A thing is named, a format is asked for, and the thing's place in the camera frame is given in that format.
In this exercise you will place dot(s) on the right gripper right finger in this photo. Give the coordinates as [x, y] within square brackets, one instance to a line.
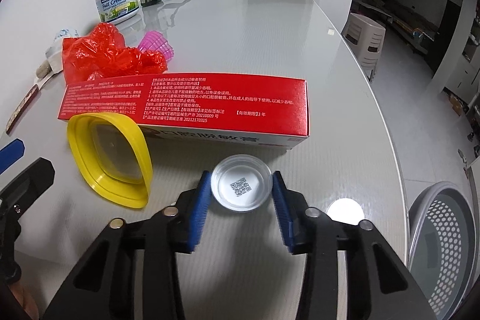
[378, 285]

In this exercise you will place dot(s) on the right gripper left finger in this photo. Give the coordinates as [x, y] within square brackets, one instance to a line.
[101, 285]

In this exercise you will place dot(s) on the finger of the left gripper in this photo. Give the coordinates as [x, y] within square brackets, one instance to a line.
[29, 185]
[10, 154]

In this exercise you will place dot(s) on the white wrapper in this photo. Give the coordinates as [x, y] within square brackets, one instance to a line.
[53, 63]

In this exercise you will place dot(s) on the yellow oval plastic lid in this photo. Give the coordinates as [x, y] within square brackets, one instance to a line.
[112, 156]

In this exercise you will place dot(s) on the red plastic bag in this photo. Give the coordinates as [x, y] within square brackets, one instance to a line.
[103, 54]

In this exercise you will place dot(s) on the clear round plastic lid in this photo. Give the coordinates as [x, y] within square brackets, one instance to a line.
[241, 182]

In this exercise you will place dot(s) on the red toothpaste box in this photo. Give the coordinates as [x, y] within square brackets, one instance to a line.
[237, 108]

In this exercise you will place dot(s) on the grey perforated waste basket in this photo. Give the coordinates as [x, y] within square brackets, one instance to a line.
[442, 249]

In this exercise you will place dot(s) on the pink plastic shuttlecock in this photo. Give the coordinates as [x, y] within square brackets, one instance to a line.
[155, 41]

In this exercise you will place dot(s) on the full cream milk powder jar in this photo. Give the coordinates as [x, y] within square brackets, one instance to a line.
[116, 11]

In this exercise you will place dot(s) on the beige stacked plastic stools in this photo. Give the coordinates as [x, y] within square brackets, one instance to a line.
[365, 38]

